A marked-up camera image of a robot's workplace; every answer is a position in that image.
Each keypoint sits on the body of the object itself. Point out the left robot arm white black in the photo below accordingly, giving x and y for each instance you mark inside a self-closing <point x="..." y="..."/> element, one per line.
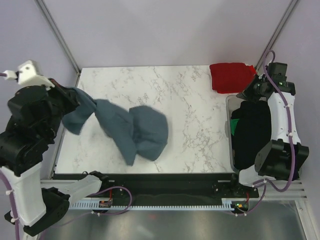
<point x="34" y="207"/>

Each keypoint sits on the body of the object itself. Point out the blue grey t shirt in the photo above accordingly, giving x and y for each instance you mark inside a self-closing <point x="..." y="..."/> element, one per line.
<point x="140" y="130"/>

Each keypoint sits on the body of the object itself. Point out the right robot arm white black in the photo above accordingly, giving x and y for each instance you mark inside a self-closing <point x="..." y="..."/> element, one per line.
<point x="275" y="73"/>

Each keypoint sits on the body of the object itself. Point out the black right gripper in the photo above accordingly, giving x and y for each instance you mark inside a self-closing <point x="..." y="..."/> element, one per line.
<point x="248" y="95"/>

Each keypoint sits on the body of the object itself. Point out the right aluminium frame post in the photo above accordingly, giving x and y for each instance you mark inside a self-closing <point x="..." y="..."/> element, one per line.
<point x="278" y="30"/>

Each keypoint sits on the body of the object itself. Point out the folded red t shirt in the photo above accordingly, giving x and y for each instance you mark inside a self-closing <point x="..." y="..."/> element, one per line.
<point x="232" y="77"/>

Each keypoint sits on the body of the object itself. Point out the aluminium frame post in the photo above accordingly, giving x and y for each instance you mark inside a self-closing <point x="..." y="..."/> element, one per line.
<point x="278" y="30"/>
<point x="57" y="33"/>

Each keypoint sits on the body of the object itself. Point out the black mounting base rail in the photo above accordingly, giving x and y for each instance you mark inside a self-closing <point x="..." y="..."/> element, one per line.
<point x="175" y="189"/>

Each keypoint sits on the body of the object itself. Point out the green t shirt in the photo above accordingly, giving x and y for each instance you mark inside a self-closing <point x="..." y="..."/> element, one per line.
<point x="233" y="125"/>

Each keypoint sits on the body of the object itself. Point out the left aluminium frame post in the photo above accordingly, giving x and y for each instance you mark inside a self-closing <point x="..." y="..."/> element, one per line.
<point x="57" y="33"/>

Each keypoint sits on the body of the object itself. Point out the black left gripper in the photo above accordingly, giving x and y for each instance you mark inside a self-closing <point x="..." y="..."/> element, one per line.
<point x="70" y="94"/>

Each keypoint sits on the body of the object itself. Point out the white slotted cable duct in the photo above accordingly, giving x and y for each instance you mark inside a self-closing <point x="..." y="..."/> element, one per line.
<point x="94" y="204"/>

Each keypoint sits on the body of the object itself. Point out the clear plastic bin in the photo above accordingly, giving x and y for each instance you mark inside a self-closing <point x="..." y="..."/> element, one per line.
<point x="228" y="130"/>

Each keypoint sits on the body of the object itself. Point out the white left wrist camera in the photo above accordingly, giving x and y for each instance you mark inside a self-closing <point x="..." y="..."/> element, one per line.
<point x="28" y="74"/>

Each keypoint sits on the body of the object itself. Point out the black t shirt pile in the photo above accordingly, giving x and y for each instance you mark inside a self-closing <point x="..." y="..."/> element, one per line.
<point x="253" y="132"/>

